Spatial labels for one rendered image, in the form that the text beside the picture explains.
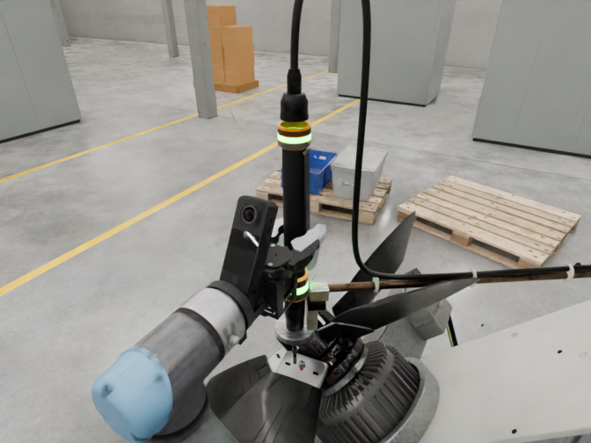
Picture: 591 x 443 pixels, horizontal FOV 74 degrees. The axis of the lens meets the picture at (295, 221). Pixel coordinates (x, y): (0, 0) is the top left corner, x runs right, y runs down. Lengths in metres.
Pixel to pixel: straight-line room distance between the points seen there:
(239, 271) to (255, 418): 0.31
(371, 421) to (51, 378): 2.09
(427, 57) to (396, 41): 0.63
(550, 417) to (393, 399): 0.26
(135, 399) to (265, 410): 0.36
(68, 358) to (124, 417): 2.32
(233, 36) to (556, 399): 8.31
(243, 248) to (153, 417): 0.20
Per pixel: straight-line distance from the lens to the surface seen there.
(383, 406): 0.80
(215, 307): 0.44
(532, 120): 6.04
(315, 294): 0.64
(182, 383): 0.41
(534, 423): 0.70
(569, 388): 0.71
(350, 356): 0.81
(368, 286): 0.66
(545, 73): 5.93
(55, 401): 2.53
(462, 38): 12.72
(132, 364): 0.40
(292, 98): 0.49
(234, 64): 8.75
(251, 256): 0.46
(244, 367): 0.96
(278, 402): 0.73
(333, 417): 0.83
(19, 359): 2.84
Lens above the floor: 1.81
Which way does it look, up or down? 30 degrees down
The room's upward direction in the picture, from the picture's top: straight up
